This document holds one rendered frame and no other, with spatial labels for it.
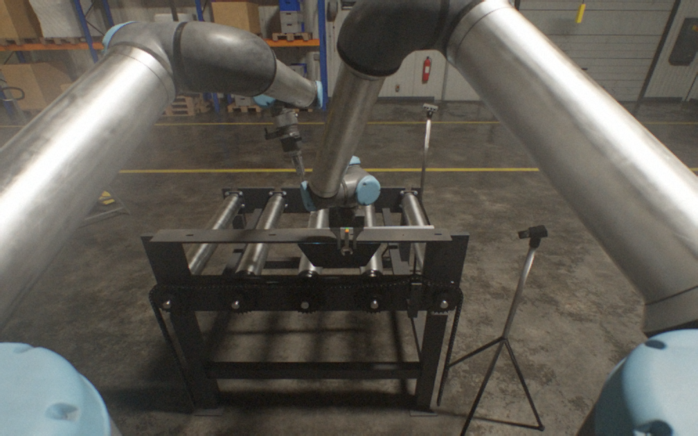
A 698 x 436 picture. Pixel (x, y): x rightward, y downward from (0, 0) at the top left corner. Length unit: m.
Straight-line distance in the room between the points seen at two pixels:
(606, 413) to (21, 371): 0.38
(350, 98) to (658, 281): 0.51
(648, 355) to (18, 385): 0.40
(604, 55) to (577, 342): 10.14
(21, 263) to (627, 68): 12.72
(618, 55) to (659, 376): 12.25
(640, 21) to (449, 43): 12.09
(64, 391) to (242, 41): 0.56
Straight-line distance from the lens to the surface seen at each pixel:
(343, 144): 0.75
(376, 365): 1.95
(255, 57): 0.69
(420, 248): 1.77
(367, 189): 1.01
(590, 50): 12.03
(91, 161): 0.53
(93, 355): 2.96
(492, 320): 2.81
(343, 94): 0.66
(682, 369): 0.32
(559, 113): 0.48
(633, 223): 0.44
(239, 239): 1.39
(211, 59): 0.66
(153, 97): 0.63
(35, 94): 11.84
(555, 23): 11.44
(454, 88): 10.66
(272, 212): 2.10
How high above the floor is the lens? 1.89
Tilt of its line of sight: 30 degrees down
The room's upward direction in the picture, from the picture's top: straight up
